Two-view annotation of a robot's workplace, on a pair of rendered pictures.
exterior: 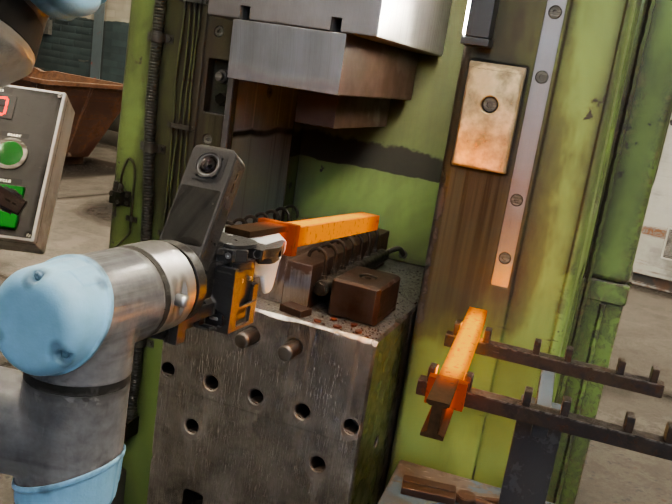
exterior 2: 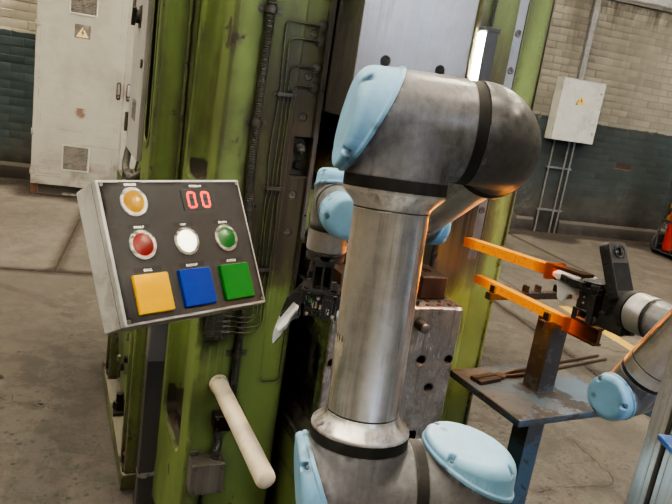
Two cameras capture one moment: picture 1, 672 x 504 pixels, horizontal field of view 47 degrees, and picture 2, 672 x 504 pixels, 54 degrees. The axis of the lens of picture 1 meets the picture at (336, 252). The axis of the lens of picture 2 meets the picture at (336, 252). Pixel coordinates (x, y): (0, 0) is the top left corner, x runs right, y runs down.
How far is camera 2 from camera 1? 1.37 m
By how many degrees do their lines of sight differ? 43
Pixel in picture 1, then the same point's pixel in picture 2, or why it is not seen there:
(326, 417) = (434, 359)
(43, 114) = (232, 200)
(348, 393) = (447, 341)
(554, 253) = (496, 235)
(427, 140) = not seen: hidden behind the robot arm
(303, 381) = (422, 342)
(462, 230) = (455, 231)
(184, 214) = (620, 277)
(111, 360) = not seen: outside the picture
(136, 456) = (230, 439)
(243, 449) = not seen: hidden behind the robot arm
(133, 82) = (230, 157)
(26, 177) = (243, 254)
